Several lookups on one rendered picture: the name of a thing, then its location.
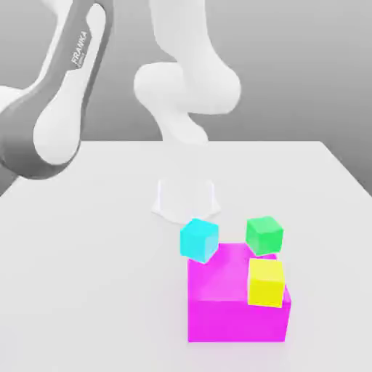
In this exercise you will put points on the large magenta box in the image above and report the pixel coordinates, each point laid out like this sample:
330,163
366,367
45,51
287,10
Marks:
226,314

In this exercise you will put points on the small cyan cube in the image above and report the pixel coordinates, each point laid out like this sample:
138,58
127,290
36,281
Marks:
197,241

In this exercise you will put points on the small yellow cube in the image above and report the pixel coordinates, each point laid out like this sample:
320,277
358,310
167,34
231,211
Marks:
266,283

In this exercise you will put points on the small green cube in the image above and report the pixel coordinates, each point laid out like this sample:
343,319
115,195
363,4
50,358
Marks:
266,235

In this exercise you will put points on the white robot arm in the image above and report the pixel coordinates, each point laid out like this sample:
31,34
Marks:
191,87

